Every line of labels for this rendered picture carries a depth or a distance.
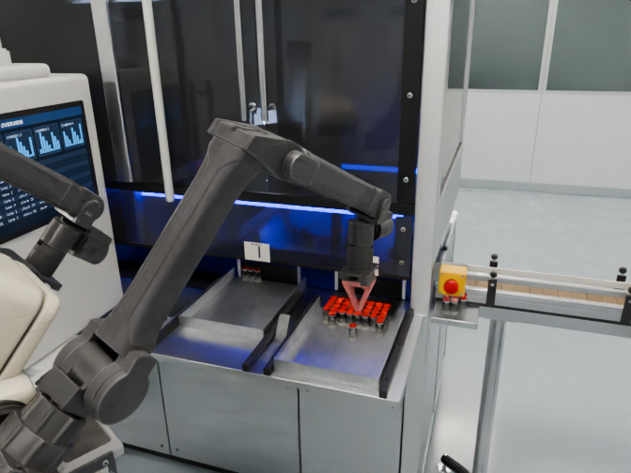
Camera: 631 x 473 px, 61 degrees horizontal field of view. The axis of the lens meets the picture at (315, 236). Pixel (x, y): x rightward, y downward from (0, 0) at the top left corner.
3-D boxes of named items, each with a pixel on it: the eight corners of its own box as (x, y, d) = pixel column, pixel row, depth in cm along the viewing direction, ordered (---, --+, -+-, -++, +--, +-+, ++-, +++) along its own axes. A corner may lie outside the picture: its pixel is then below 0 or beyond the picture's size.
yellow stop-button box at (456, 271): (440, 282, 156) (441, 260, 153) (466, 286, 154) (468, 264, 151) (437, 295, 149) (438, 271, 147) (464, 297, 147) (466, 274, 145)
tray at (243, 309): (234, 276, 181) (233, 267, 179) (306, 286, 173) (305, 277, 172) (179, 326, 151) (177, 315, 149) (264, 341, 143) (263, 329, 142)
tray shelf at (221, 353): (221, 280, 183) (221, 275, 182) (426, 309, 162) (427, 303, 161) (135, 356, 141) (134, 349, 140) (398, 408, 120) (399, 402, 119)
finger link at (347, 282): (377, 305, 122) (379, 266, 120) (370, 316, 115) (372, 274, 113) (348, 301, 124) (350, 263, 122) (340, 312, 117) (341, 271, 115)
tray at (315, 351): (318, 306, 160) (318, 296, 159) (405, 320, 152) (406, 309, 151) (274, 371, 130) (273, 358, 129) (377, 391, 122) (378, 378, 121)
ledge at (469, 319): (436, 300, 166) (437, 296, 166) (479, 306, 163) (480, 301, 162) (430, 322, 154) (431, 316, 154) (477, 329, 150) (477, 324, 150)
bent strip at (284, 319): (280, 331, 147) (279, 312, 145) (290, 333, 146) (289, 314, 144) (259, 359, 135) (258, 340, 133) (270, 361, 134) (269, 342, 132)
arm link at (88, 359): (27, 396, 66) (51, 420, 63) (85, 328, 69) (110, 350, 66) (74, 412, 73) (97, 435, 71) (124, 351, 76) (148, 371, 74)
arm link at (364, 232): (343, 216, 113) (365, 220, 110) (359, 212, 119) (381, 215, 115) (342, 248, 115) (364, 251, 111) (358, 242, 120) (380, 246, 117)
